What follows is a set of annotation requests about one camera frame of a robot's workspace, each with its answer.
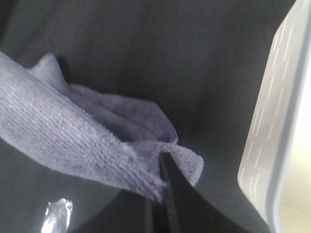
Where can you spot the grey-blue towel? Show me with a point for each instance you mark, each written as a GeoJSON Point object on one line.
{"type": "Point", "coordinates": [75, 130]}

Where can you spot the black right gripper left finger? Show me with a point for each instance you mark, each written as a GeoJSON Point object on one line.
{"type": "Point", "coordinates": [126, 213]}

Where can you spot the white basket with grey rim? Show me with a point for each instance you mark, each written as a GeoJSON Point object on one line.
{"type": "Point", "coordinates": [275, 169]}

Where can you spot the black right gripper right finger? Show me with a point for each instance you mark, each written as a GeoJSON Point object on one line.
{"type": "Point", "coordinates": [186, 210]}

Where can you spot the right clear tape strip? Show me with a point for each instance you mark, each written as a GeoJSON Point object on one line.
{"type": "Point", "coordinates": [57, 216]}

